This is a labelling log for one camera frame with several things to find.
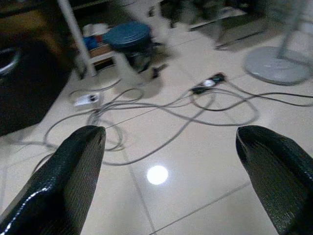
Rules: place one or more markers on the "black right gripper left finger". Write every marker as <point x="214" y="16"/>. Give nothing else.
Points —
<point x="63" y="181"/>

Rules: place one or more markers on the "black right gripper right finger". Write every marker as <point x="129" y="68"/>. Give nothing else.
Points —
<point x="281" y="176"/>

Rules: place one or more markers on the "white power strip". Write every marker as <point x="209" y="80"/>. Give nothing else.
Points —
<point x="85" y="100"/>

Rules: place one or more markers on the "black box cabinet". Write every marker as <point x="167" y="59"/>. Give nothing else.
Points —
<point x="27" y="98"/>

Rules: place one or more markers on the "grey standing fan base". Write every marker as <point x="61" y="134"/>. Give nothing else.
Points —
<point x="274" y="66"/>

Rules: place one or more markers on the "black power strip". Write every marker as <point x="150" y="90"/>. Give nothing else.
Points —
<point x="207" y="83"/>

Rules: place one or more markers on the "blue item on shelf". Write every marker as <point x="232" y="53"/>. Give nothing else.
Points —
<point x="91" y="42"/>

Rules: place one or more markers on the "white container on shelf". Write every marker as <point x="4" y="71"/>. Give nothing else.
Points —
<point x="94" y="29"/>

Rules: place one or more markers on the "white bin with blue lid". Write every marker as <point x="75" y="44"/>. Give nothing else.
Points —
<point x="127" y="36"/>

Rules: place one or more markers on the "black office chair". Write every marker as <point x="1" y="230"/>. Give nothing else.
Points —
<point x="181" y="12"/>

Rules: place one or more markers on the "white metal frame table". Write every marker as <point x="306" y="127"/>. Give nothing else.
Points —
<point x="78" y="39"/>

